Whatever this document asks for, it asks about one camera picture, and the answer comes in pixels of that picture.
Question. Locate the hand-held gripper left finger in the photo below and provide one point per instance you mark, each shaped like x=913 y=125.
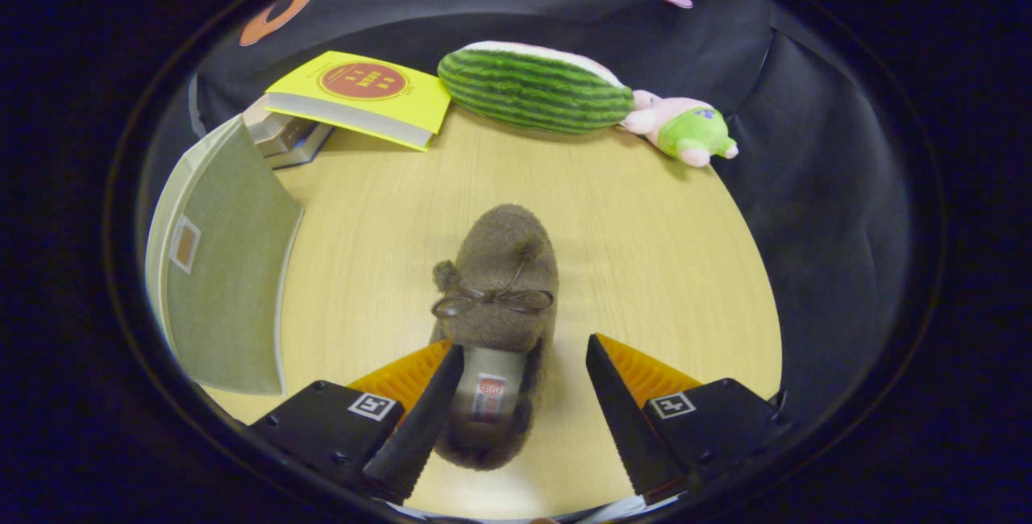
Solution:
x=419 y=427

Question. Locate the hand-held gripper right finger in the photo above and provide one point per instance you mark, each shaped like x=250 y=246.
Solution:
x=633 y=427

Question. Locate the brown fuzzy shoe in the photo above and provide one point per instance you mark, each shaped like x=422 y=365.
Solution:
x=504 y=250

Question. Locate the grey-green fabric storage box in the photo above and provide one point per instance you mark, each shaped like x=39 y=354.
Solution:
x=226 y=282

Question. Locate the pink and green plush toy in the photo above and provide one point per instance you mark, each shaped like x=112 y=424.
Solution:
x=685 y=133

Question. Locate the yellow book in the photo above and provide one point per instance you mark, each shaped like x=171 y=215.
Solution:
x=419 y=101

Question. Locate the beige book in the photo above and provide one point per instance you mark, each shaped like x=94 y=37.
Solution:
x=260 y=122

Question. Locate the watermelon slice plush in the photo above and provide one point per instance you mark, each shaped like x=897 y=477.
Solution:
x=532 y=93

